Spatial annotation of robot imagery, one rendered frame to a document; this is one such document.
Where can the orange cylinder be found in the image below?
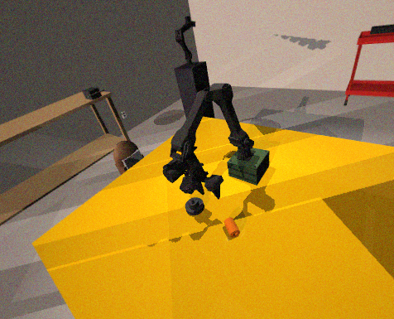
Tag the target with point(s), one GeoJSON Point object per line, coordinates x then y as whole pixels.
{"type": "Point", "coordinates": [232, 228]}

